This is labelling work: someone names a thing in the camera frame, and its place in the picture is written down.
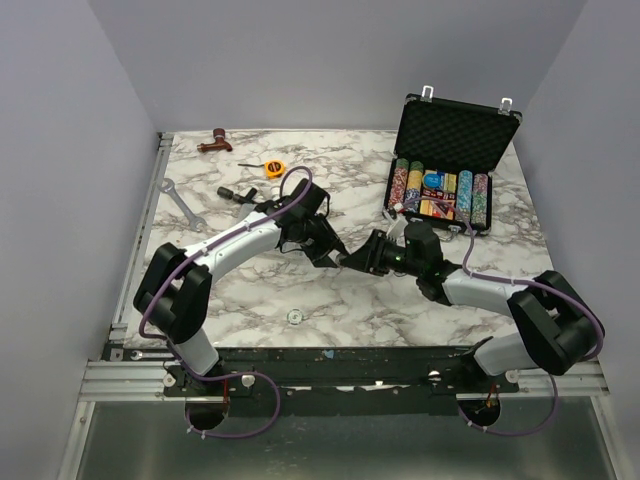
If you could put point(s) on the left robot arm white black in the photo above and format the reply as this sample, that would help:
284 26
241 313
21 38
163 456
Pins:
173 295

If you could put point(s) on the red gold card deck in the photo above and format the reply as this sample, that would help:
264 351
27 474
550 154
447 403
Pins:
439 208

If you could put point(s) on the pink green chip row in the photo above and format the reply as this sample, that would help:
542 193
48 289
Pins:
480 200

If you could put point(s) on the red poker chip row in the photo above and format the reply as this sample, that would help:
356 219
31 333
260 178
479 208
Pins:
398 182

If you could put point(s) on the blue round dealer chip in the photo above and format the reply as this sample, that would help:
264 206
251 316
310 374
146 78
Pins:
433 180

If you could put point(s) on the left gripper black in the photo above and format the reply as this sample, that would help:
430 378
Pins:
320 255

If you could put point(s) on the yellow tape measure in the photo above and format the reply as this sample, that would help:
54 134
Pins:
274 169

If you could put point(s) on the silver wrench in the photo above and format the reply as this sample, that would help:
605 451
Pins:
195 222

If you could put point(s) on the white green poker chip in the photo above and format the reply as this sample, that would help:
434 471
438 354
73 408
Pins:
295 317

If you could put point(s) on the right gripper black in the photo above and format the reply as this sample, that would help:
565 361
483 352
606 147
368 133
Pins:
370 257

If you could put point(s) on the black poker chip case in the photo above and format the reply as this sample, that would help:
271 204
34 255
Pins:
452 136

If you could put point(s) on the black socket T tool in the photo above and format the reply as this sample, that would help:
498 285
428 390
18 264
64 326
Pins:
227 194

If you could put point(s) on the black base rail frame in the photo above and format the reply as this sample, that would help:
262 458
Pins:
367 345

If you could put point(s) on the yellow green chip row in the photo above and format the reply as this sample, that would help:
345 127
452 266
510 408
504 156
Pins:
414 187

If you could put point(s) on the light blue chip row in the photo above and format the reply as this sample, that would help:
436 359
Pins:
464 195

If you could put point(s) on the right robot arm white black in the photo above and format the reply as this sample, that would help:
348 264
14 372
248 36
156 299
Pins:
555 330

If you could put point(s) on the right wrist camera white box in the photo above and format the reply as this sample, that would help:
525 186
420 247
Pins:
398 222

